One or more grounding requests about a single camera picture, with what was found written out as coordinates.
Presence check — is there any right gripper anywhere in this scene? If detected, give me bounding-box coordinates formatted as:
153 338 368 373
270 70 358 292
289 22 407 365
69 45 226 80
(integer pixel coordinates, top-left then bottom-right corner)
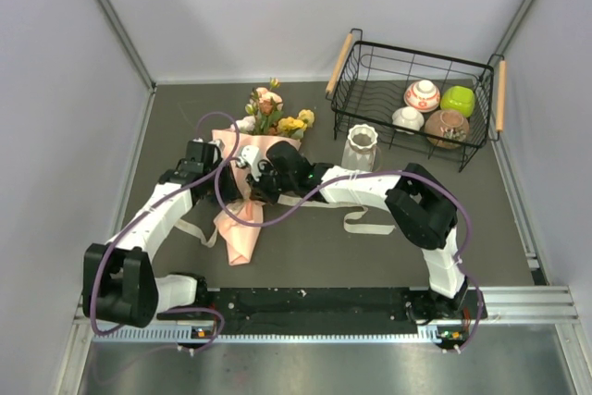
248 160 298 206

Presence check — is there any pink wrapping paper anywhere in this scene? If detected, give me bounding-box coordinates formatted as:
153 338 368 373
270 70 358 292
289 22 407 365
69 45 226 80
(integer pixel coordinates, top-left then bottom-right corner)
211 129 304 269

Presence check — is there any artificial flower bunch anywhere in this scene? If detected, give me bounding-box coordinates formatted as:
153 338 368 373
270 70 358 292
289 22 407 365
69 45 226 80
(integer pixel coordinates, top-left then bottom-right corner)
236 78 315 141

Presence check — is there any cream ribbon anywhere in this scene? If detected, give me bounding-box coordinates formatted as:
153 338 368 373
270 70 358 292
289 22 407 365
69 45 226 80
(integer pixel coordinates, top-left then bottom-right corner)
175 201 396 248

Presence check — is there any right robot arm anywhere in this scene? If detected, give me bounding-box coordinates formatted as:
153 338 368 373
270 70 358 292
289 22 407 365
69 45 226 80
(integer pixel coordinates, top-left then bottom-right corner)
240 142 467 319

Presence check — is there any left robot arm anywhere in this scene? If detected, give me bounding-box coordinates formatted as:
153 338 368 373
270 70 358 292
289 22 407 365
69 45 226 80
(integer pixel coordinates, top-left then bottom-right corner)
81 140 223 327

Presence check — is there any white ribbed vase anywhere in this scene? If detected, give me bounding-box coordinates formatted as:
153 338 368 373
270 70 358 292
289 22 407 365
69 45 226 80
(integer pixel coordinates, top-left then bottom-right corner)
341 124 378 172

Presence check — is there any small white bowl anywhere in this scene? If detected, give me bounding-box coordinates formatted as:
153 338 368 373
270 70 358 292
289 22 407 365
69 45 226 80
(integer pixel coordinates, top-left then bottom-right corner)
391 106 425 134

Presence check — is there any white red patterned bowl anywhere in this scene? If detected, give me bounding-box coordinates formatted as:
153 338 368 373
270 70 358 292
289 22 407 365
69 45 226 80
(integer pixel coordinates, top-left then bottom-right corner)
403 80 440 114

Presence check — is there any brown ceramic bowl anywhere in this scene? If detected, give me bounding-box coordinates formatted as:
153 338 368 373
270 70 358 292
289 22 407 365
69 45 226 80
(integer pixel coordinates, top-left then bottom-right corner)
424 109 470 150

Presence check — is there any green plastic bowl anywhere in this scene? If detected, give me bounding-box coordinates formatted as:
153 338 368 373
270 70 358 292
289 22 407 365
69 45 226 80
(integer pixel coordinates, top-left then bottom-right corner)
440 85 475 118

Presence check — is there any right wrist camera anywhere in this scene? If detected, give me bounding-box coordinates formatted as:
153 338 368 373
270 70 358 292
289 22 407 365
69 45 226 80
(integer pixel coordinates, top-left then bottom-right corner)
235 145 264 181

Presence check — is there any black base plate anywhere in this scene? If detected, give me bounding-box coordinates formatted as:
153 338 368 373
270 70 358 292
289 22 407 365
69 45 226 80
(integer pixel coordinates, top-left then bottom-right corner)
205 286 438 336

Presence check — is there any black wire basket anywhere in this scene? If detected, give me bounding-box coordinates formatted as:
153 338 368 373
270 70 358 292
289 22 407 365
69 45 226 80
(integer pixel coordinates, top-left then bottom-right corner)
326 28 507 170

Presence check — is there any white cable duct rail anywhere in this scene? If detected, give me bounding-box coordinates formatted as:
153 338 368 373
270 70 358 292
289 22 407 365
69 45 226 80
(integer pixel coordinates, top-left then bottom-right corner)
94 323 451 344

